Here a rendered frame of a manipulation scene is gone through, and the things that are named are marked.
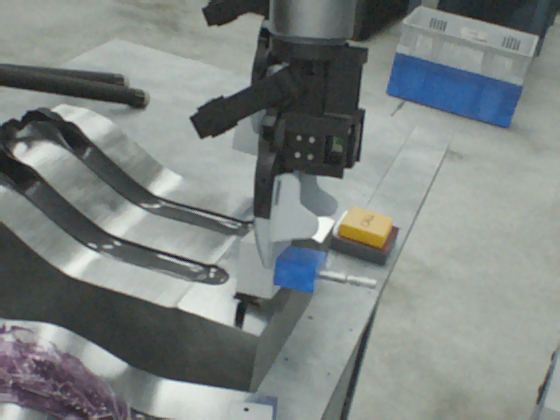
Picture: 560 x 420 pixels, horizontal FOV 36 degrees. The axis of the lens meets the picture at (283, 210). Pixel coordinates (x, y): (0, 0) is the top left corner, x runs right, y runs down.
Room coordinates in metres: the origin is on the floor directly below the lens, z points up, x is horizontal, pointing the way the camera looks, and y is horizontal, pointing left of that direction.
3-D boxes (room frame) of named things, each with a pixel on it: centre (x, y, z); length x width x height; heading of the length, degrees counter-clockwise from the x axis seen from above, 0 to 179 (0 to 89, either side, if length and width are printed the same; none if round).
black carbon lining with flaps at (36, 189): (0.82, 0.20, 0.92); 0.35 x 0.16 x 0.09; 76
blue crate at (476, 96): (4.03, -0.71, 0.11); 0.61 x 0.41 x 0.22; 74
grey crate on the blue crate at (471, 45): (4.03, -0.71, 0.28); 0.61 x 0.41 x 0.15; 74
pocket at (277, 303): (0.72, 0.01, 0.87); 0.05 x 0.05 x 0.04; 76
